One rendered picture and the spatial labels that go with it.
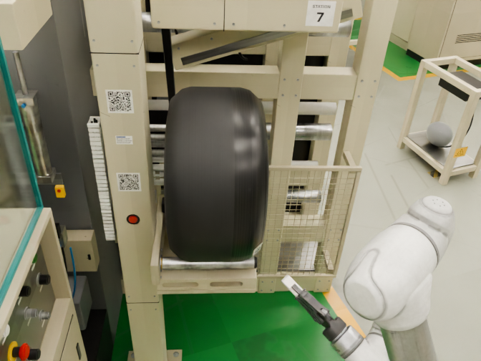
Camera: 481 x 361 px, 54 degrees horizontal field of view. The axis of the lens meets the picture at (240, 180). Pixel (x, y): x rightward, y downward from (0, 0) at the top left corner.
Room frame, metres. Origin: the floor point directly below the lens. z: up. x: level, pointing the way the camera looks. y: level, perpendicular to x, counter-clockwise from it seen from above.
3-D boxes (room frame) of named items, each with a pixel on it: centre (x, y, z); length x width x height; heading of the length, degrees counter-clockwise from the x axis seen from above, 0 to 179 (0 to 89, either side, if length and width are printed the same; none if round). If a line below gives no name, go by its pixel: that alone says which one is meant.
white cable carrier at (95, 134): (1.27, 0.45, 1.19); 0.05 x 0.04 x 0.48; 5
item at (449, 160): (3.39, -1.63, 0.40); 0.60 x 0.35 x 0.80; 23
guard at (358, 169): (1.70, -0.08, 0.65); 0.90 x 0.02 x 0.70; 95
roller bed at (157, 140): (1.70, 0.37, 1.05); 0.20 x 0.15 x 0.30; 95
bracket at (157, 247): (1.33, 0.29, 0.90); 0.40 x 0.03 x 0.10; 5
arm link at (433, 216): (0.82, -0.42, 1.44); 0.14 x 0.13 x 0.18; 138
